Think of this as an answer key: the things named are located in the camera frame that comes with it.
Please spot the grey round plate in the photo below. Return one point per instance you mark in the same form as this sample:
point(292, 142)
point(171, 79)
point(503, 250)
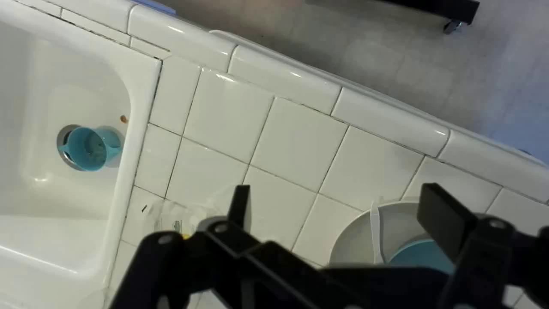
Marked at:
point(366, 233)

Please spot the white kitchen sink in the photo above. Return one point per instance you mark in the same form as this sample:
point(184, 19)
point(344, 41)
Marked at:
point(63, 171)

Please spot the dark blue bowl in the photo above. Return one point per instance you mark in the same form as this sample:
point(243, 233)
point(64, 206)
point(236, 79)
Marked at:
point(423, 254)

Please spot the teal cup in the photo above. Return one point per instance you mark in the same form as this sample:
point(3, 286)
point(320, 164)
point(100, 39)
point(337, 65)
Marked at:
point(87, 147)

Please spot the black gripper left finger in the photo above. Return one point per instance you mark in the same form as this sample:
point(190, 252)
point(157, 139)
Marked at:
point(239, 202)

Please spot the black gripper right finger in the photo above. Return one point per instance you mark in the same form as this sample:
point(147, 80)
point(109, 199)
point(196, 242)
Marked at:
point(445, 216)

